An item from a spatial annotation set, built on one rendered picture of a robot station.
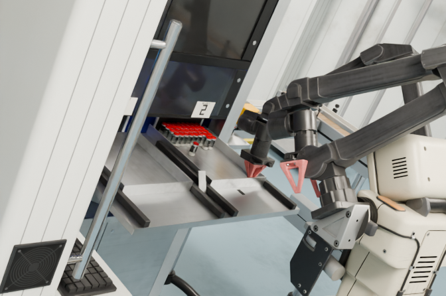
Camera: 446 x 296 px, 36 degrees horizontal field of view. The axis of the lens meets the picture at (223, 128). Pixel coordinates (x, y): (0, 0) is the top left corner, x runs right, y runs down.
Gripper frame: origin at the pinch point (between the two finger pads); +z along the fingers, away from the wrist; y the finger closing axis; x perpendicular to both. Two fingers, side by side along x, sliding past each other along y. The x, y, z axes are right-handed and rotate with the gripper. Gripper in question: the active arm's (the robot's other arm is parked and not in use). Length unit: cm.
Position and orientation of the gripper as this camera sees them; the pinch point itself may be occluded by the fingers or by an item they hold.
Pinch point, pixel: (250, 180)
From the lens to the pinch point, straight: 227.0
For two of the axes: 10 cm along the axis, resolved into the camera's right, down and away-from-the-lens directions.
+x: -6.8, -0.2, -7.4
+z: -2.7, 9.3, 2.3
